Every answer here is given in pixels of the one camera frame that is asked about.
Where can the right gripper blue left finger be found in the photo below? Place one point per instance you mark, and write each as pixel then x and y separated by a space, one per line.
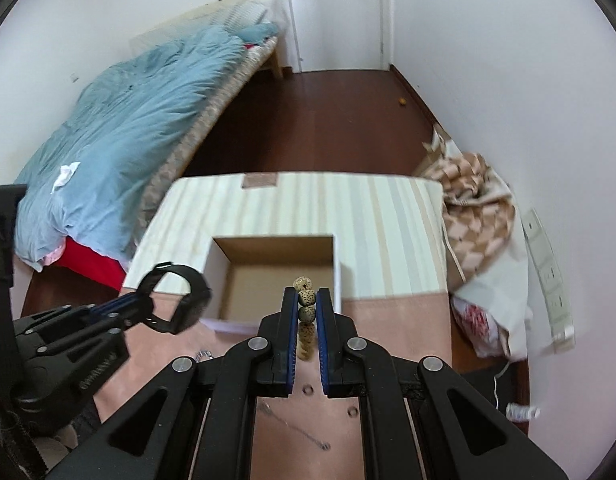
pixel 276 370

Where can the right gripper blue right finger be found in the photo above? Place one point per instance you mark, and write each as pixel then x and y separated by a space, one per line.
pixel 340 377

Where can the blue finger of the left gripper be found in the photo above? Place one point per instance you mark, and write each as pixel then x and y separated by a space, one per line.
pixel 113 304
pixel 105 324

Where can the pink suede mat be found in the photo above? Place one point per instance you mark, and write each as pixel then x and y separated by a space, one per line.
pixel 307 435

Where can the red bed sheet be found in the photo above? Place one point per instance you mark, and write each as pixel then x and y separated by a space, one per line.
pixel 87 263

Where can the white cardboard box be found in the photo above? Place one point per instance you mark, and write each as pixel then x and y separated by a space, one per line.
pixel 248 275

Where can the light blue duvet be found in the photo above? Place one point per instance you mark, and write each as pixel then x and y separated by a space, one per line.
pixel 86 182

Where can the striped cream tablecloth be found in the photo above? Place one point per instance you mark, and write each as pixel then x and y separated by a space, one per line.
pixel 388 229

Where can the red white printed bag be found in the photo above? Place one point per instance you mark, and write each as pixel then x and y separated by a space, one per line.
pixel 479 326

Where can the white plastic bottle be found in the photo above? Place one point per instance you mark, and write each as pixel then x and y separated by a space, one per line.
pixel 521 413

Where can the white cloth bag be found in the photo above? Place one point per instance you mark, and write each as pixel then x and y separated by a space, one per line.
pixel 501 291

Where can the checkered beige scarf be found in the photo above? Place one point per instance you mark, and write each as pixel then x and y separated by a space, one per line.
pixel 478 214

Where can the white power strip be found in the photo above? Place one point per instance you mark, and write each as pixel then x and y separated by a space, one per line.
pixel 560 318

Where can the patterned mattress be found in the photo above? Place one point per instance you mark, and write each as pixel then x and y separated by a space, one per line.
pixel 263 54

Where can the white door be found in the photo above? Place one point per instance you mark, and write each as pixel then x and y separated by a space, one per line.
pixel 339 34

